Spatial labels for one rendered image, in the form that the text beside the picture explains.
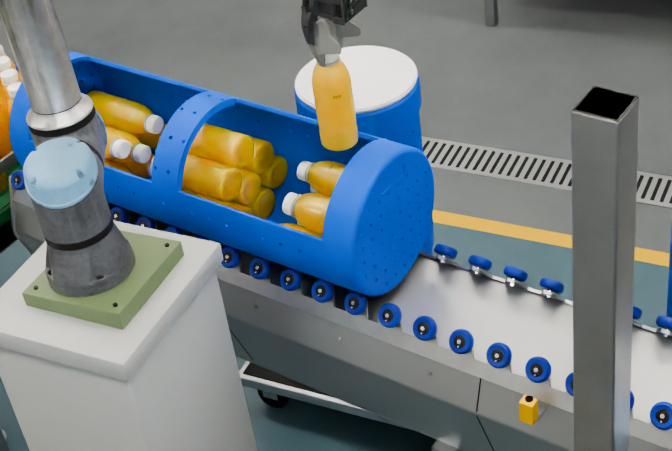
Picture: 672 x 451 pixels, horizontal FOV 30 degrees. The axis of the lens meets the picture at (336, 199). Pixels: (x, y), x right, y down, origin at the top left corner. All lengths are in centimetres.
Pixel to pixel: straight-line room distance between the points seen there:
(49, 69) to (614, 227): 99
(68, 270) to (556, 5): 339
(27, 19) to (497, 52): 306
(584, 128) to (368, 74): 141
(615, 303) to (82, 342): 91
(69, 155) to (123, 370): 36
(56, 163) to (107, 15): 356
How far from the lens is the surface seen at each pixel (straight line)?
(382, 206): 223
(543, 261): 388
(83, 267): 211
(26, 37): 208
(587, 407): 177
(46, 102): 213
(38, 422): 234
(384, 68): 285
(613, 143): 146
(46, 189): 204
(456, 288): 239
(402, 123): 278
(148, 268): 215
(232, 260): 248
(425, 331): 226
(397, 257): 234
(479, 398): 227
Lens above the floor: 251
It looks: 37 degrees down
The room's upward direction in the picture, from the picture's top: 9 degrees counter-clockwise
